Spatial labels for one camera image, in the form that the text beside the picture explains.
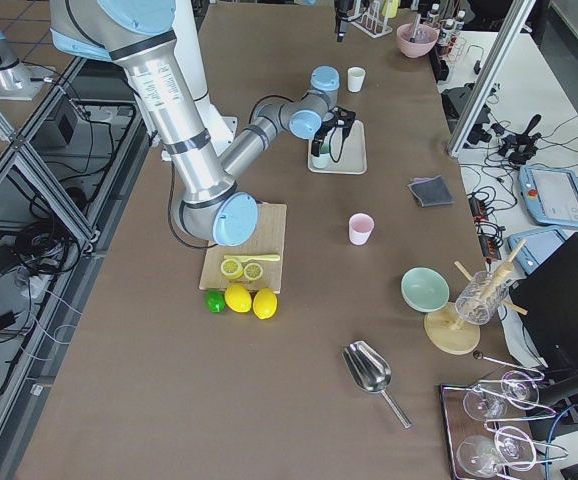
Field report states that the wine glass near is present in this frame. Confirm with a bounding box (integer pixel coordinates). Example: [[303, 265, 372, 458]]
[[457, 426, 537, 479]]

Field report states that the whole lemon outer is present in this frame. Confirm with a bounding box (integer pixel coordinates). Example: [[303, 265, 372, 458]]
[[253, 288, 278, 320]]

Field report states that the cream white cup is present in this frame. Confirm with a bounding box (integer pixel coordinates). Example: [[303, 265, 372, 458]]
[[347, 66, 366, 93]]

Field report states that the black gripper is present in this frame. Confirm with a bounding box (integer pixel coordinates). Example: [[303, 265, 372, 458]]
[[310, 106, 356, 155], [334, 0, 355, 42]]

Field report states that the pink cup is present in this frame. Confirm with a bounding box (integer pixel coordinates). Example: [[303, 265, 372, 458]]
[[348, 213, 375, 246]]

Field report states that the metal scoop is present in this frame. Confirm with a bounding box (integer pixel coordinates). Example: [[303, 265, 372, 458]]
[[342, 340, 412, 429]]

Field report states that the lemon slice lower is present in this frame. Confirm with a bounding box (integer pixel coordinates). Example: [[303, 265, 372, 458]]
[[243, 262, 264, 282]]

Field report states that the teach pendant tablet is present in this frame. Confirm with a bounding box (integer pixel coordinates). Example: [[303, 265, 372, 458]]
[[518, 165, 578, 230]]

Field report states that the wooden cup stand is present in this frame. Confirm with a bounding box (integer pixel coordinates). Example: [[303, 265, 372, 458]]
[[424, 239, 528, 355]]

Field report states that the pink ice bowl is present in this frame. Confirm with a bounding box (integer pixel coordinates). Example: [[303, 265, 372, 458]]
[[396, 23, 439, 58]]

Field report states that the whole lemon near lime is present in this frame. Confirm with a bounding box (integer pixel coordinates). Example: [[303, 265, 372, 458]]
[[224, 284, 253, 313]]

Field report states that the bamboo cutting board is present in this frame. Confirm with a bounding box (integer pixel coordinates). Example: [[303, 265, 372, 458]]
[[199, 203, 287, 294]]

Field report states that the lemon slice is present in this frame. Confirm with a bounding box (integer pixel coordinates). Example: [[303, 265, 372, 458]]
[[243, 262, 264, 282], [220, 258, 244, 280]]

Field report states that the green cup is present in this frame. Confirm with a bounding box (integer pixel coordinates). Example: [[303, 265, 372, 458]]
[[310, 141, 330, 169]]

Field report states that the metal muddler in bowl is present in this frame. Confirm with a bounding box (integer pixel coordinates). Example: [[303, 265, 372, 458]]
[[409, 13, 421, 43]]

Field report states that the mint green bowl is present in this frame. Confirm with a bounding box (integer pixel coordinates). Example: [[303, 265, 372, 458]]
[[401, 267, 449, 313]]

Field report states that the wine glass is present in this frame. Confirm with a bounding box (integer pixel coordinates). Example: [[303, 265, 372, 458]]
[[463, 370, 539, 421], [457, 426, 537, 479]]

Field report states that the grey folded cloth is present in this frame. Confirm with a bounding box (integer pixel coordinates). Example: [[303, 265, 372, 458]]
[[408, 175, 454, 208]]

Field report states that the glass mug on stand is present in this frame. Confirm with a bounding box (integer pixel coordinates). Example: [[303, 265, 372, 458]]
[[455, 271, 511, 325]]

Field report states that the white wire rack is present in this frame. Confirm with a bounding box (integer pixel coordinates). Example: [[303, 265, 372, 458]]
[[349, 0, 400, 38]]

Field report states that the lemon slice upper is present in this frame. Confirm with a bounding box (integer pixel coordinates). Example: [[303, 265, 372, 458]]
[[220, 258, 244, 280]]

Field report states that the beige rabbit tray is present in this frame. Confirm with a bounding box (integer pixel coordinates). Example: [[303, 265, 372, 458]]
[[307, 120, 368, 175]]

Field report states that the wine glass far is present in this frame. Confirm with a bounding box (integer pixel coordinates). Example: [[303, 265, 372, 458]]
[[463, 370, 539, 421]]

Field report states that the green lime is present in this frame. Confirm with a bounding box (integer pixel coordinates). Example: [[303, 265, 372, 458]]
[[204, 290, 226, 313]]

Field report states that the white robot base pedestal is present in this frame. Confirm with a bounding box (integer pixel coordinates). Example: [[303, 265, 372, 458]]
[[149, 1, 237, 167]]

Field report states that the yellow plastic knife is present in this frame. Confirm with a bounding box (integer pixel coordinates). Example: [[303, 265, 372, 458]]
[[223, 254, 281, 262]]

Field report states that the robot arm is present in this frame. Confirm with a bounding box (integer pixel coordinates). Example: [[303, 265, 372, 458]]
[[50, 1, 340, 246]]

